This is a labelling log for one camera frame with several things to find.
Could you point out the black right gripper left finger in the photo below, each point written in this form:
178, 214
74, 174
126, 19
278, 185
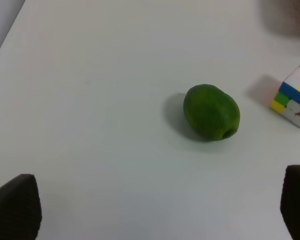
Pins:
20, 209

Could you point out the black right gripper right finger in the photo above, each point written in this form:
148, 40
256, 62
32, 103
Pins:
290, 201

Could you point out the multicoloured puzzle cube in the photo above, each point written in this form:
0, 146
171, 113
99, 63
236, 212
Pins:
287, 100

